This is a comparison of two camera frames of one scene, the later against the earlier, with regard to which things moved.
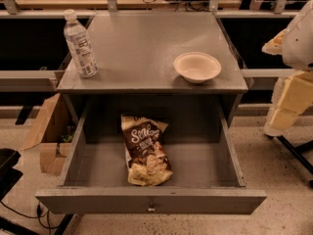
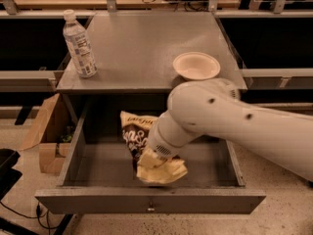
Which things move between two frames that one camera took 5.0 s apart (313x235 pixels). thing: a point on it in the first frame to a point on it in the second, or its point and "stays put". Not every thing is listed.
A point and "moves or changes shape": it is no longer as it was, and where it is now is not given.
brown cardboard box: x=54 y=135 stays put
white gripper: x=299 y=46 to x=158 y=145
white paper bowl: x=197 y=67 stays put
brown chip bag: x=145 y=150 moves or changes shape
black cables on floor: x=38 y=216 stays put
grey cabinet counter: x=136 y=52 stays put
